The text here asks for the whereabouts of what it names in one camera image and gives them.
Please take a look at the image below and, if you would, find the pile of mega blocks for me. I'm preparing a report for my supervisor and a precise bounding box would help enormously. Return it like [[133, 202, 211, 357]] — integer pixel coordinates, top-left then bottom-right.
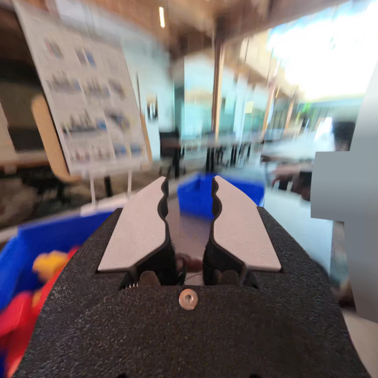
[[0, 247, 81, 378]]

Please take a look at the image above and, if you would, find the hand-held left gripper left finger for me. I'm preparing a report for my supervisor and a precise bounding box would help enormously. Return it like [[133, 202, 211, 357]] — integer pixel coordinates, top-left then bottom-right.
[[97, 176, 172, 273]]

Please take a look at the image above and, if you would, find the white metal poster stand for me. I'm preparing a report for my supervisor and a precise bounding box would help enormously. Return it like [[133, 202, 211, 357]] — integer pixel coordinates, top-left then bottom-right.
[[79, 169, 134, 217]]

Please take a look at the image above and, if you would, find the instruction poster on stand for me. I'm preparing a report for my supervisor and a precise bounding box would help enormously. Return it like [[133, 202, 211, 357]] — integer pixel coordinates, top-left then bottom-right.
[[30, 94, 153, 184]]

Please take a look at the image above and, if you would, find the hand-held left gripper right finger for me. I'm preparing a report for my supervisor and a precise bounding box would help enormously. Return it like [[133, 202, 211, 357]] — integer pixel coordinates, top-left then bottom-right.
[[211, 176, 282, 271]]

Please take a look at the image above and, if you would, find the blue plastic bin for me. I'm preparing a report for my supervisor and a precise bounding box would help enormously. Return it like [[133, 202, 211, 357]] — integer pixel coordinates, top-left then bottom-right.
[[177, 173, 265, 220], [0, 210, 116, 378]]

